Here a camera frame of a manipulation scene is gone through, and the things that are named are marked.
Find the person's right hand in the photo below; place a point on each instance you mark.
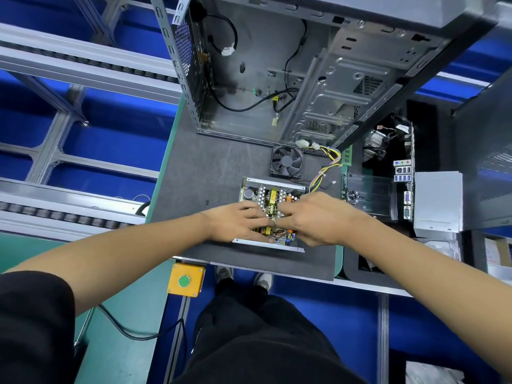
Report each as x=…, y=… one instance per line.
x=320, y=218

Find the person's left hand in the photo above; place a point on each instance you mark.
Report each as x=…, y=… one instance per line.
x=240, y=222

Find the silver power supply unit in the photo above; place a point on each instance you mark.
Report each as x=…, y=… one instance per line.
x=268, y=245

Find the power supply circuit board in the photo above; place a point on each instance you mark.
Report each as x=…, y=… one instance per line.
x=268, y=196

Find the person's left forearm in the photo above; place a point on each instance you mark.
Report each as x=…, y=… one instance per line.
x=120, y=260

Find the person's right forearm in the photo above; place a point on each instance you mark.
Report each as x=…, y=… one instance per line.
x=440, y=276

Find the person's left shoe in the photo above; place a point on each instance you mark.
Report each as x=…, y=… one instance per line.
x=224, y=273

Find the person's shoe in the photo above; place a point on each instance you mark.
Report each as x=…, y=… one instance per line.
x=224, y=273
x=262, y=280

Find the person's right shoe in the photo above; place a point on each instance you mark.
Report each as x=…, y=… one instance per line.
x=262, y=280

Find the person's black trousers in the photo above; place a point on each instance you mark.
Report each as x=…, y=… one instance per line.
x=256, y=340

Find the person's black shirt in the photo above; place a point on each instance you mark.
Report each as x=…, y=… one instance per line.
x=36, y=332

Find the green motherboard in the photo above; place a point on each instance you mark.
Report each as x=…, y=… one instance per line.
x=372, y=196

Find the dark grey foam mat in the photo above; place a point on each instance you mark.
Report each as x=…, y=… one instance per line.
x=200, y=180

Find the black cooling fan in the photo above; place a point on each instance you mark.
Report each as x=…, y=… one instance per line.
x=286, y=161

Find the yellow box with green button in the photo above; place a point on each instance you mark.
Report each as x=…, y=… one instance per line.
x=185, y=279

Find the processor cooler with fan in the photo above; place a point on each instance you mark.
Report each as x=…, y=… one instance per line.
x=377, y=144

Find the black foam tray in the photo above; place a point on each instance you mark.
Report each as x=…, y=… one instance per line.
x=400, y=272

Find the silver optical drive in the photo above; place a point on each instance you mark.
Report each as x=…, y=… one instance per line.
x=438, y=200

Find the grey computer tower case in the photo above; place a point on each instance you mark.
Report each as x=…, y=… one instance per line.
x=256, y=76

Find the dark grey case side panel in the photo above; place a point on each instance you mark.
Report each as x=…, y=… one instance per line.
x=484, y=156

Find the hard disk drive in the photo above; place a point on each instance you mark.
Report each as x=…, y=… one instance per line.
x=496, y=256

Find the white plastic bag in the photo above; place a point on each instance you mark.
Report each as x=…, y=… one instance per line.
x=436, y=372

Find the aluminium conveyor frame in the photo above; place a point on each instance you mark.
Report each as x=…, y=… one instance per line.
x=80, y=56

